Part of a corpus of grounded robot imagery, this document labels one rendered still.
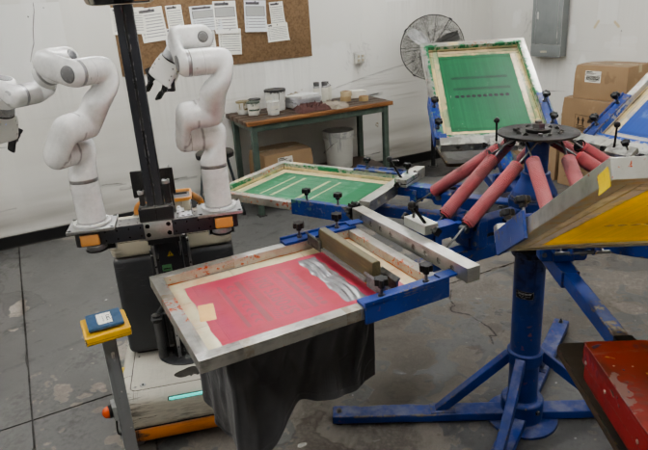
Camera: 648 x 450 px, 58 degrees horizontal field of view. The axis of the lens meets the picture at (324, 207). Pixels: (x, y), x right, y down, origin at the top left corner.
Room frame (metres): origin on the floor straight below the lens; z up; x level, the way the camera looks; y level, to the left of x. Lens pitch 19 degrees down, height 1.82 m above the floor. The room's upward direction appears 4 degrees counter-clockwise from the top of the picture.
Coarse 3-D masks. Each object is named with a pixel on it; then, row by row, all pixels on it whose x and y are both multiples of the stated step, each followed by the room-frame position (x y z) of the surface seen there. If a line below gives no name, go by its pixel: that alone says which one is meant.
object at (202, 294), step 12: (276, 264) 1.89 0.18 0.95; (288, 264) 1.89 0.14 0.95; (336, 264) 1.86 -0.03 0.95; (240, 276) 1.82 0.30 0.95; (252, 276) 1.81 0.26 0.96; (300, 276) 1.79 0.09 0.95; (312, 276) 1.78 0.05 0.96; (192, 288) 1.75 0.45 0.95; (204, 288) 1.74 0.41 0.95; (192, 300) 1.66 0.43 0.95; (204, 300) 1.66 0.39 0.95; (216, 300) 1.65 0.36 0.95
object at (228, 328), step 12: (348, 276) 1.76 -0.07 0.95; (324, 288) 1.68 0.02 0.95; (360, 288) 1.67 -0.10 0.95; (336, 300) 1.60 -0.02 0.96; (216, 312) 1.57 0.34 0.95; (228, 312) 1.57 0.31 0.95; (300, 312) 1.54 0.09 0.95; (312, 312) 1.54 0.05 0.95; (324, 312) 1.53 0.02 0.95; (216, 324) 1.50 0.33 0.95; (228, 324) 1.50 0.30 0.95; (240, 324) 1.50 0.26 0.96; (264, 324) 1.49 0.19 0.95; (276, 324) 1.48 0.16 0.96; (288, 324) 1.48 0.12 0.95; (216, 336) 1.44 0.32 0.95; (228, 336) 1.43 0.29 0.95; (240, 336) 1.43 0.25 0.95
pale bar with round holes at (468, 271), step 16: (352, 208) 2.19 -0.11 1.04; (368, 208) 2.18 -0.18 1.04; (368, 224) 2.09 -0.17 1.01; (384, 224) 2.00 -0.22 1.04; (400, 240) 1.90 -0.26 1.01; (416, 240) 1.83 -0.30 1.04; (432, 256) 1.74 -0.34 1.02; (448, 256) 1.68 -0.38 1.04; (464, 256) 1.67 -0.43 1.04; (464, 272) 1.60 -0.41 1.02
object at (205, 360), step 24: (360, 240) 2.01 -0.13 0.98; (216, 264) 1.85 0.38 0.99; (240, 264) 1.89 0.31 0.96; (408, 264) 1.75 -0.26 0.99; (168, 288) 1.69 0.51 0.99; (168, 312) 1.55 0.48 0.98; (336, 312) 1.46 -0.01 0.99; (360, 312) 1.47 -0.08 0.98; (192, 336) 1.39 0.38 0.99; (264, 336) 1.36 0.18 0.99; (288, 336) 1.37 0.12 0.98; (216, 360) 1.28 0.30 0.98; (240, 360) 1.31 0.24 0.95
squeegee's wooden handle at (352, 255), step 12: (324, 228) 1.94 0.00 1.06; (324, 240) 1.91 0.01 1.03; (336, 240) 1.84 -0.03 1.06; (336, 252) 1.84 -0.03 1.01; (348, 252) 1.76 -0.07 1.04; (360, 252) 1.71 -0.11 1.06; (348, 264) 1.76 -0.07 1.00; (360, 264) 1.69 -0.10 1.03; (372, 264) 1.63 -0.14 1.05; (372, 276) 1.63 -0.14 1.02
